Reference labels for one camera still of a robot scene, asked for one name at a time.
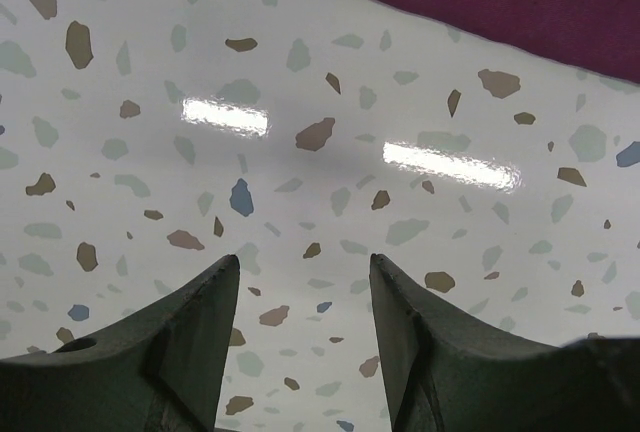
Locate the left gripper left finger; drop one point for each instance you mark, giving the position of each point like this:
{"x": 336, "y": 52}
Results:
{"x": 158, "y": 369}

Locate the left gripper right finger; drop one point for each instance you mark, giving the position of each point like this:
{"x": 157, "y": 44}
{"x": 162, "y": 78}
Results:
{"x": 446, "y": 370}

